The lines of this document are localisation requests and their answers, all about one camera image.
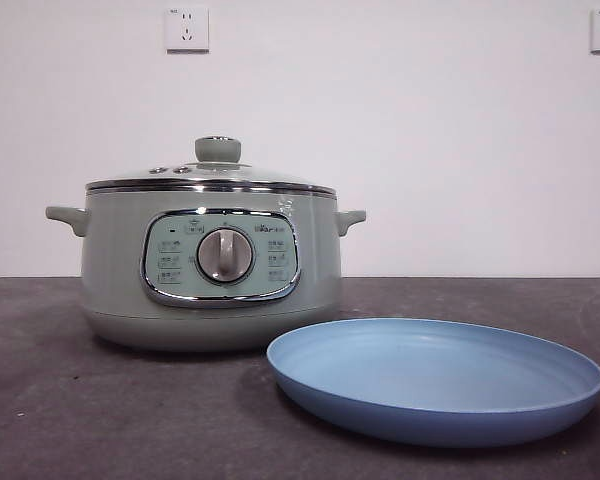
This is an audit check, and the glass lid with green knob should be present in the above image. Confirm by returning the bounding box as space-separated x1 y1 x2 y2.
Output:
85 134 334 194

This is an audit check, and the pale green electric steamer pot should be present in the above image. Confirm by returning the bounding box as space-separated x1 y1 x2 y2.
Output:
44 187 367 354

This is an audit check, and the grey round control dial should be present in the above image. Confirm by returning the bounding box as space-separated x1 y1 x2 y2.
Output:
195 227 256 284

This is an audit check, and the blue round plate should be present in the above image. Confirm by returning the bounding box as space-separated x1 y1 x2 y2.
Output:
265 317 600 449

